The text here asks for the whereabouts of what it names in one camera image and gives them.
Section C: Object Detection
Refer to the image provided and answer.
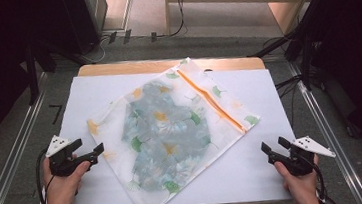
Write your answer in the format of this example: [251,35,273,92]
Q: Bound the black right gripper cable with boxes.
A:
[309,159,339,204]

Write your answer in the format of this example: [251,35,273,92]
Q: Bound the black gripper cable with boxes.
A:
[33,147,54,204]
[309,159,339,204]

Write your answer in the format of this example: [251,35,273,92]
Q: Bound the person's right hand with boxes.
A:
[273,153,323,204]

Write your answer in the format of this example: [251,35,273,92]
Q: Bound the black metal stand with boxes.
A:
[22,38,62,107]
[244,18,319,97]

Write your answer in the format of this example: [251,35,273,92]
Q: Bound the white leaf-print mesh laundry bag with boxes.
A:
[81,51,269,204]

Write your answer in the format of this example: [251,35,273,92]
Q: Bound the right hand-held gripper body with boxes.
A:
[272,134,338,179]

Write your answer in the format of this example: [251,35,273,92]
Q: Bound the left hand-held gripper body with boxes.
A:
[44,132,93,179]

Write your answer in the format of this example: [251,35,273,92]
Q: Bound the metal floor rail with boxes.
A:
[286,55,362,204]
[0,72,60,204]

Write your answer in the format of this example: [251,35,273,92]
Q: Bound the black hanging cable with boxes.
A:
[153,0,191,40]

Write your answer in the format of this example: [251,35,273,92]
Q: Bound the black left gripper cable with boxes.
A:
[33,147,54,204]

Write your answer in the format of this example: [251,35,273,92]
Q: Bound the black floor cables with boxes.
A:
[273,73,309,129]

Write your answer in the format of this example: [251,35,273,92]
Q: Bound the white table cover sheet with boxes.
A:
[25,55,303,204]

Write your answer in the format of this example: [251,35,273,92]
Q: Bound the black cabinet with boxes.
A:
[58,0,113,57]

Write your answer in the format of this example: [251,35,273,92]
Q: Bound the white floor cable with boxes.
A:
[76,34,114,66]

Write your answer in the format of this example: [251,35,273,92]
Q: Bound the person's left hand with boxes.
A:
[41,153,95,204]

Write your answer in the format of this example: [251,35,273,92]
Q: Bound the blue floral garment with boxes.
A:
[116,76,218,199]

